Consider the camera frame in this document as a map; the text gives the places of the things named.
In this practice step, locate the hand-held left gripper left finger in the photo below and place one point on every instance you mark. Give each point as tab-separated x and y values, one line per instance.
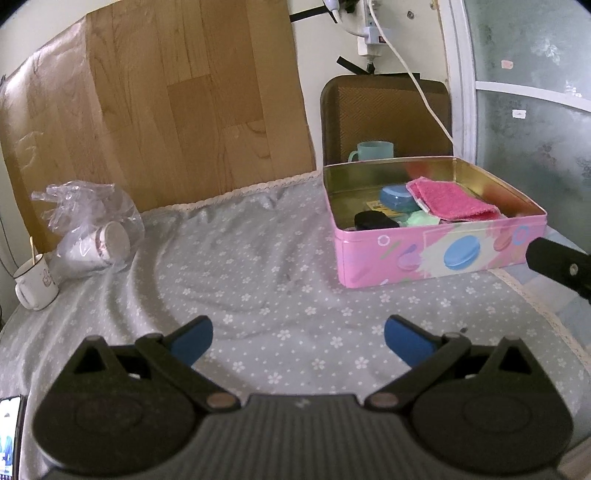
194	339

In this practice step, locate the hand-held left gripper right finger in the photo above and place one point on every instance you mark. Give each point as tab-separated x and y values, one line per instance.
406	339

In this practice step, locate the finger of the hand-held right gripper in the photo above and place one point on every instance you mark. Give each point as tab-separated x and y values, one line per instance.
561	267

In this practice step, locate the pink tin box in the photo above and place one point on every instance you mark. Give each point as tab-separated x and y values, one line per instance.
415	256

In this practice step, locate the light green soft pad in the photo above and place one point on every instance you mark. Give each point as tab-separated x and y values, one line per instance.
418	219

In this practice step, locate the black case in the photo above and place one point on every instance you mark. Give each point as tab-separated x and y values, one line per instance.
374	220

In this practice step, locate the pink towel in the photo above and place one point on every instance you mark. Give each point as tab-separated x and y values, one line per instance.
450	198

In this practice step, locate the blue plastic case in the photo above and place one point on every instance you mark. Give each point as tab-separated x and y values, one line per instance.
396	198

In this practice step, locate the grey floral tablecloth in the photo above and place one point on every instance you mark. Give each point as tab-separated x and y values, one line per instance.
258	286

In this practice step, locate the stack of paper cups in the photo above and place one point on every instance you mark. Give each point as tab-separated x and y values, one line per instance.
99	247

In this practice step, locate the white enamel mug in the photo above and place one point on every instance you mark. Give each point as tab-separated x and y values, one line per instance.
39	284

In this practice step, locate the clear plastic bag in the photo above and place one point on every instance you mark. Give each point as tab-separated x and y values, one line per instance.
92	207

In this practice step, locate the frosted glass window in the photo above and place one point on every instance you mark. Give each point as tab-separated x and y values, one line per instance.
531	92

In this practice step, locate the wooden stick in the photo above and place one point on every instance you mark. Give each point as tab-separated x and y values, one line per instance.
32	251

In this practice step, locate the teal plastic cup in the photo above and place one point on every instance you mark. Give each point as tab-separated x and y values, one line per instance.
374	151

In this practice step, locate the smartphone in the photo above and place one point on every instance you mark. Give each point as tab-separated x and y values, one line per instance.
9	438

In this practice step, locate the brown chair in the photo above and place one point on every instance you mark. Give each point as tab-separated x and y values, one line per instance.
351	115

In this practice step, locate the wood-pattern board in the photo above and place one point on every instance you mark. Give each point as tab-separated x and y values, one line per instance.
161	101

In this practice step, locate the black tape strip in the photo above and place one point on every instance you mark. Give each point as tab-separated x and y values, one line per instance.
309	14
353	65

